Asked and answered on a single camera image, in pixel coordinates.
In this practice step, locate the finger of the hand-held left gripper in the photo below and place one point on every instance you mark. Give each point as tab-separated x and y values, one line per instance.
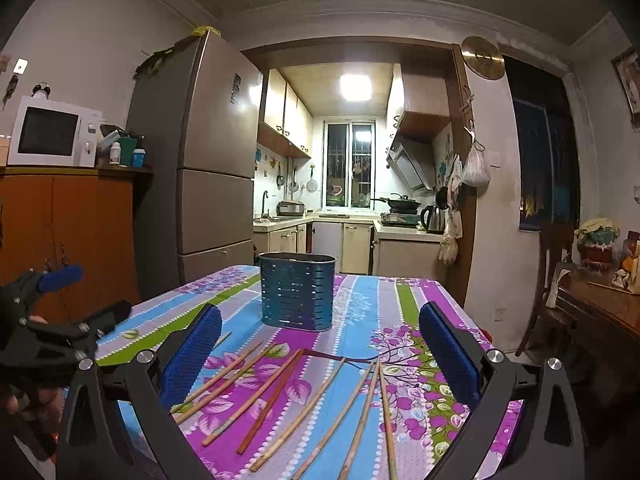
60	277
107	317

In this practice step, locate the beige stove base cabinet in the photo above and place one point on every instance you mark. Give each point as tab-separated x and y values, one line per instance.
405	257

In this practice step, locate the beige three-door wall cabinet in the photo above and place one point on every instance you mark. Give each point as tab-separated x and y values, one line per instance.
282	110

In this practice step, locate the blue label canister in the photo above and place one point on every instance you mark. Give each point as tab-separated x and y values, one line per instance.
139	158

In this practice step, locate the white medicine bottle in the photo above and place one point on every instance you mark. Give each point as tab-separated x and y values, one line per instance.
115	154

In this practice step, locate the steel range hood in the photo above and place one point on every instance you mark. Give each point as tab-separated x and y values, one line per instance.
412	162

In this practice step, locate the hanging ladle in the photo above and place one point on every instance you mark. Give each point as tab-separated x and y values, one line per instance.
280	178

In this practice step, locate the white plastic bag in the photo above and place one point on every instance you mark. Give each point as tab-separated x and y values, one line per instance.
476	170

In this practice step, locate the yellow bundle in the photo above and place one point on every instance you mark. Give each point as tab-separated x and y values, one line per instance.
205	30

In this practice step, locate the red jar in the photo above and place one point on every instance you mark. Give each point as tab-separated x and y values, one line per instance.
631	247

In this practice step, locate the barred kitchen window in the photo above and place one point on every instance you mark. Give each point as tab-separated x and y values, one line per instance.
348	165

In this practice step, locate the black wok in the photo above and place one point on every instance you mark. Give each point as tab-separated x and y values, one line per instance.
402	204

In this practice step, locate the white base cabinet door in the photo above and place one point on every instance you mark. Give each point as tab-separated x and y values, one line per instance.
326	240

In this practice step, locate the flower basket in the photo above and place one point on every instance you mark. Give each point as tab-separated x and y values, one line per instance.
597	240

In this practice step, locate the framed wall picture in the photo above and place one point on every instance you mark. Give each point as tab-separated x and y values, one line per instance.
629	90

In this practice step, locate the dark room window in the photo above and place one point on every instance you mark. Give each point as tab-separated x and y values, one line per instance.
542	160

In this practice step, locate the hanging black pan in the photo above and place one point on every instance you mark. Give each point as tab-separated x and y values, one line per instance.
441	197

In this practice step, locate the steel electric kettle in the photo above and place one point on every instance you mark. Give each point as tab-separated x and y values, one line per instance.
434	220

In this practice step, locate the person's left hand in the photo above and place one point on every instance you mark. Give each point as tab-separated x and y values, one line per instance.
35	407

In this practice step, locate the orange wooden cabinet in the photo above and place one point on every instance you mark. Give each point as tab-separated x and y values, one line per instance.
75	230

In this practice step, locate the square ceiling light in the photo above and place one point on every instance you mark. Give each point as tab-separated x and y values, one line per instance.
356	88

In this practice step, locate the green box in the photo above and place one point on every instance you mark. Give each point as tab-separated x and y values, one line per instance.
127	150

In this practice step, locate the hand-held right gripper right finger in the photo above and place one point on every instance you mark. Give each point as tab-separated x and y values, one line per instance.
447	350

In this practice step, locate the beige tall wall cabinet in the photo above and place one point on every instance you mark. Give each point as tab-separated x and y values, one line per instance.
425	95

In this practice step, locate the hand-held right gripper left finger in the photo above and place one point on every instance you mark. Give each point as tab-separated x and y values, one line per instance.
192	355

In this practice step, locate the purple floral tablecloth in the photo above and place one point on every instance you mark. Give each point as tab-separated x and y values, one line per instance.
370	310

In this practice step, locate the steel kitchen sink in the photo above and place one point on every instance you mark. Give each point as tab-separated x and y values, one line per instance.
267	220

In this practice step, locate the beige sink base cabinet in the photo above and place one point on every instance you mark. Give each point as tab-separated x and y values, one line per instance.
285	237

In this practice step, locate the dark dried leaves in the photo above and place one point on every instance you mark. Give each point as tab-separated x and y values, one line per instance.
160	57

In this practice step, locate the wooden side table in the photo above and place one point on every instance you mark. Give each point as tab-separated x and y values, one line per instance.
600	320

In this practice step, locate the white microwave oven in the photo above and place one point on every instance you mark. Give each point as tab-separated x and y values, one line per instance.
50	132

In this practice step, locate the black kitchen faucet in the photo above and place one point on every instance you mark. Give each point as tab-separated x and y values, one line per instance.
264	205

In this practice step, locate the hanging white cloth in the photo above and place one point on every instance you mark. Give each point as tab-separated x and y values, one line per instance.
454	175

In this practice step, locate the panda alarm clock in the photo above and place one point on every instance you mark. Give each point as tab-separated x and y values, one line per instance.
41	91

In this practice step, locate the slotted metal utensil holder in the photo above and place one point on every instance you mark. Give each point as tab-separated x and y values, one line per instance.
297	290

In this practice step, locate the hanging beige bags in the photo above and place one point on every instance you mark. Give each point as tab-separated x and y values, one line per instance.
450	242

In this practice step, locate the row of wooden chopsticks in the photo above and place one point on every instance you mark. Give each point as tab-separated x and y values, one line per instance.
280	400

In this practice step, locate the gold wall clock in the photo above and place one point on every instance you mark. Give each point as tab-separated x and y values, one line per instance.
482	57

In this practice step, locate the bronze three-door refrigerator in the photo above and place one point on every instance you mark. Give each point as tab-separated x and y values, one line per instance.
210	160

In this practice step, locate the gas stove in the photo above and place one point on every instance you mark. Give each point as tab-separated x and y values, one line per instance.
400	220

